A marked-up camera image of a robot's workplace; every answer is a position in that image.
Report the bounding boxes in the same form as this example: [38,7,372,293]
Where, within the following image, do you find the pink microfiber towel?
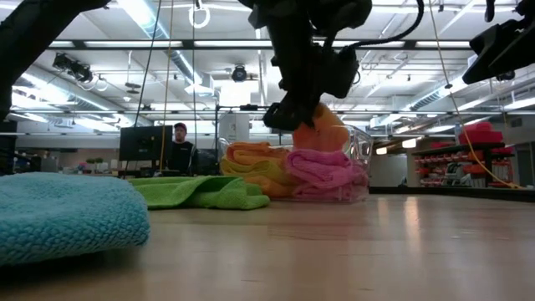
[286,149,369,190]
[292,183,369,202]

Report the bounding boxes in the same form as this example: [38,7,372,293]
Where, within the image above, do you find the yellow microfiber towel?
[220,157,296,186]

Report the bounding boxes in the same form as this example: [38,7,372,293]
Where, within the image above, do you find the green microfiber towel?
[127,175,272,211]

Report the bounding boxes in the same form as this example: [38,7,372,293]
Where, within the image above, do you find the blue microfiber towel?
[0,171,150,268]

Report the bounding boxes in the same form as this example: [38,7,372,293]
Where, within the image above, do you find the white machine cabinet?
[217,112,251,145]

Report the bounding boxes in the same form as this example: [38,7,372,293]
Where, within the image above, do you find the red storage bins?
[457,120,505,145]

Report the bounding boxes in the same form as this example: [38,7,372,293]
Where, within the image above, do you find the clear plastic bin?
[217,124,375,203]

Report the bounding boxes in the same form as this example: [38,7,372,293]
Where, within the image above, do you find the black shelving with orange bins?
[411,141,516,188]

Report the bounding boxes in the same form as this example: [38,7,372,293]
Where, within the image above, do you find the person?
[166,122,199,176]

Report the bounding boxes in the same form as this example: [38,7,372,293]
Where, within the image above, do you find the black monitor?
[120,125,174,162]

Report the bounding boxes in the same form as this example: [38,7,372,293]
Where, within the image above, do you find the cluttered background desk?
[41,156,126,176]

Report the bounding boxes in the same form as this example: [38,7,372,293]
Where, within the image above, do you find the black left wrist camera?
[322,43,360,100]

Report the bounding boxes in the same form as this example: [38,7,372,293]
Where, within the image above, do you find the black gantry frame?
[215,103,283,145]

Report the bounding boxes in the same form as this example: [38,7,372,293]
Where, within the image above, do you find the white hanging cable loop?
[187,0,211,30]

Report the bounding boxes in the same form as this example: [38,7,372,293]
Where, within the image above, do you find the black aluminium table frame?
[368,186,535,203]

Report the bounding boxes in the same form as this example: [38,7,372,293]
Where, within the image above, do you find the black hanging cable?
[133,0,163,129]

